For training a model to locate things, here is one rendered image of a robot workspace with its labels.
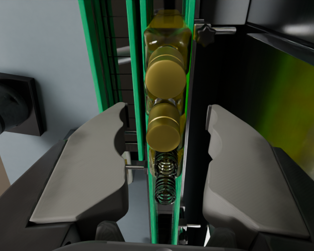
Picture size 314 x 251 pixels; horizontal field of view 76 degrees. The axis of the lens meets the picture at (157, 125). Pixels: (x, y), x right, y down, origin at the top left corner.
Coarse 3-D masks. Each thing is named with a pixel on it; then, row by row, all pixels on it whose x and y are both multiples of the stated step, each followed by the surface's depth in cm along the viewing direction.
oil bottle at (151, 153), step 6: (150, 150) 32; (180, 150) 32; (150, 156) 32; (180, 156) 31; (150, 162) 32; (180, 162) 31; (150, 168) 33; (180, 168) 32; (156, 174) 32; (180, 174) 33
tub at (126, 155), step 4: (124, 152) 72; (128, 152) 63; (124, 156) 73; (128, 156) 64; (128, 160) 65; (132, 172) 69; (128, 176) 72; (132, 176) 69; (128, 180) 71; (132, 180) 70
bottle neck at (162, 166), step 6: (174, 150) 26; (156, 156) 25; (162, 156) 24; (168, 156) 24; (174, 156) 24; (156, 162) 24; (162, 162) 26; (168, 162) 26; (174, 162) 24; (156, 168) 24; (162, 168) 25; (168, 168) 25; (174, 168) 24; (162, 174) 25; (168, 174) 25
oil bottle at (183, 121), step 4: (184, 112) 31; (184, 116) 30; (148, 120) 29; (180, 120) 28; (184, 120) 29; (180, 124) 28; (184, 124) 29; (180, 128) 28; (184, 128) 28; (180, 132) 28; (184, 132) 29; (184, 136) 29; (180, 140) 28; (184, 140) 30; (180, 144) 29; (152, 148) 30; (180, 148) 30
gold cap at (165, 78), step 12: (168, 48) 18; (156, 60) 16; (168, 60) 15; (180, 60) 17; (156, 72) 16; (168, 72) 16; (180, 72) 16; (156, 84) 16; (168, 84) 16; (180, 84) 16; (156, 96) 17; (168, 96) 17
